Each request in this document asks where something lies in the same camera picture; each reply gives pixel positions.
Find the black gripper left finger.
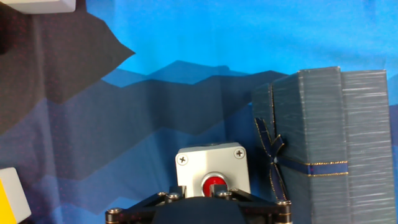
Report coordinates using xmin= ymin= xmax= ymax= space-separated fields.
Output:
xmin=104 ymin=185 xmax=187 ymax=224

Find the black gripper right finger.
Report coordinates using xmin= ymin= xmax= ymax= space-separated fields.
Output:
xmin=208 ymin=183 xmax=293 ymax=224

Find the grey box with red button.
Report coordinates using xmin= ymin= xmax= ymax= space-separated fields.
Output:
xmin=175 ymin=142 xmax=252 ymax=198

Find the grey box with green button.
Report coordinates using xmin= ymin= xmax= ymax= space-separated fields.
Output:
xmin=0 ymin=0 xmax=77 ymax=15

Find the blue mountain landscape cloth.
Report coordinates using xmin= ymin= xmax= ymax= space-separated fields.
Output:
xmin=0 ymin=0 xmax=398 ymax=224

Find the dark grey gift box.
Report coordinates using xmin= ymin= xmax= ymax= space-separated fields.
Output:
xmin=251 ymin=65 xmax=397 ymax=224

